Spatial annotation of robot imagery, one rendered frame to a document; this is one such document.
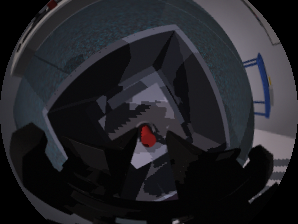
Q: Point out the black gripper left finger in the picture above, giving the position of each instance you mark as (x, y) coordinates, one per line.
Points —
(112, 158)

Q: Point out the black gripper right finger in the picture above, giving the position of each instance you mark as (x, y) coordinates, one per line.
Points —
(191, 165)

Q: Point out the red peg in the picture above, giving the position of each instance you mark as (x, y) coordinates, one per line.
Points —
(147, 137)

